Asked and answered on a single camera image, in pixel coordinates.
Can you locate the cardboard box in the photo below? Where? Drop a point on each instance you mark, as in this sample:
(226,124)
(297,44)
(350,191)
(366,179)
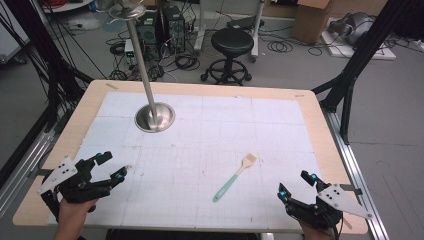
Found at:
(311,20)

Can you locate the aluminium rail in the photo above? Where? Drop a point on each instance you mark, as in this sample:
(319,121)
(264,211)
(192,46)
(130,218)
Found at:
(358,180)
(23,170)

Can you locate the black computer tower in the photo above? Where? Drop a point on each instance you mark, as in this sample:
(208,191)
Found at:
(175,28)
(148,30)

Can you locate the small power supply unit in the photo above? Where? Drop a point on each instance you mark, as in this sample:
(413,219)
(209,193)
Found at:
(129,51)

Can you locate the person's right hand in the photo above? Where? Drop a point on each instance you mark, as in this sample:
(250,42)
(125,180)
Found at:
(318,232)

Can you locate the black metal frame stand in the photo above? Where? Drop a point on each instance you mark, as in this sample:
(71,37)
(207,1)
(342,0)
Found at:
(43,63)
(360,63)

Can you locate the person's left hand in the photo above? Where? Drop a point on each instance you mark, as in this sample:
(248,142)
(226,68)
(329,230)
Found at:
(73,216)

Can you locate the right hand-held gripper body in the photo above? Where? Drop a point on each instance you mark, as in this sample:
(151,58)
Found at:
(328,206)

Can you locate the metal utensil stand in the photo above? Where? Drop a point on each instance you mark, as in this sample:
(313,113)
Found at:
(146,66)

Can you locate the black round stool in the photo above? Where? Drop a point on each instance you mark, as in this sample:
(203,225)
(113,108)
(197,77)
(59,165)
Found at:
(230,53)

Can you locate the white grid mat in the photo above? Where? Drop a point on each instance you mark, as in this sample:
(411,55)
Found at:
(200,160)

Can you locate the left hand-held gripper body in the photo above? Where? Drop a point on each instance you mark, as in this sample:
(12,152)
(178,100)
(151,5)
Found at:
(77,185)

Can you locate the grey helmet device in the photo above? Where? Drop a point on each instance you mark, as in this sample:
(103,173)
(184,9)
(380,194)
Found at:
(351,28)

